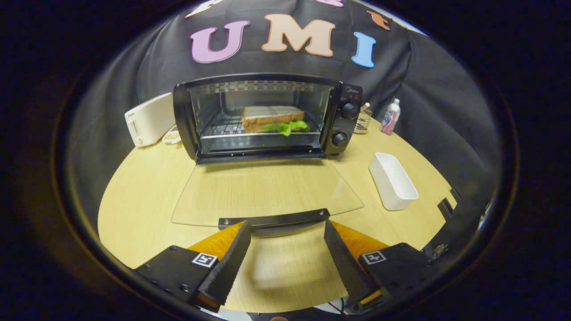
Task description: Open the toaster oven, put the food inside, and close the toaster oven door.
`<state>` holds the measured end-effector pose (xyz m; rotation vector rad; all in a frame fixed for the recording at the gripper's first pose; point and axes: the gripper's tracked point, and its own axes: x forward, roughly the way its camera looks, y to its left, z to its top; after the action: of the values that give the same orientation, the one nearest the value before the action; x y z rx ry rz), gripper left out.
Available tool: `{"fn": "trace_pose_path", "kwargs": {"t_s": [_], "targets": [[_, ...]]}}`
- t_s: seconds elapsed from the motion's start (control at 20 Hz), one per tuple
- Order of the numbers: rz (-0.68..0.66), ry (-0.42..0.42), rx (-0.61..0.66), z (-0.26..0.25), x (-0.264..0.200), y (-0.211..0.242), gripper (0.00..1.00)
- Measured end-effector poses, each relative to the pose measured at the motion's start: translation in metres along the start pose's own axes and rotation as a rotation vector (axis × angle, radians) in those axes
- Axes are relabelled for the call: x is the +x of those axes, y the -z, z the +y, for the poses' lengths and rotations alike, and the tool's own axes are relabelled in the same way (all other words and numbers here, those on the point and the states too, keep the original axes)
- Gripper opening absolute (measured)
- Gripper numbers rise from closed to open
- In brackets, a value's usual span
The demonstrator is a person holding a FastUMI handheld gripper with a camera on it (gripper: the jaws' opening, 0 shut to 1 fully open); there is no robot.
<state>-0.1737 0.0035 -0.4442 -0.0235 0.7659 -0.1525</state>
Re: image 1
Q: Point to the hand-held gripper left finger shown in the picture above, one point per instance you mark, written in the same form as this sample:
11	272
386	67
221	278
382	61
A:
227	267

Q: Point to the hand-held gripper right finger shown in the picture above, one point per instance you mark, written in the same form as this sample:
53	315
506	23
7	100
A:
345	267

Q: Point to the black toaster oven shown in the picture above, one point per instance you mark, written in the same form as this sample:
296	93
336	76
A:
343	125

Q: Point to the lettuce bread sandwich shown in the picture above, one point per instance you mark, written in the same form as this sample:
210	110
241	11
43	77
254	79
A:
267	117

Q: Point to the white bread toaster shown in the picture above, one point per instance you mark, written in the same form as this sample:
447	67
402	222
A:
149	120

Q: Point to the white plastic tray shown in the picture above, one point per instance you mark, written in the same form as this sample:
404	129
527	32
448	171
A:
395	187

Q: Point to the black table clamp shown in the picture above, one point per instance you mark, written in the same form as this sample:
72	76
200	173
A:
445	208
455	193

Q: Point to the small white dish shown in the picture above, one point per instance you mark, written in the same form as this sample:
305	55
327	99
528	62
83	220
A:
171	135

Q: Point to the pink white spray bottle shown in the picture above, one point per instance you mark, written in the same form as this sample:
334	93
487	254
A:
389	118

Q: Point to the black backdrop cloth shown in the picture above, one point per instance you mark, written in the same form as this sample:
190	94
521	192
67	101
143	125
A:
446	98

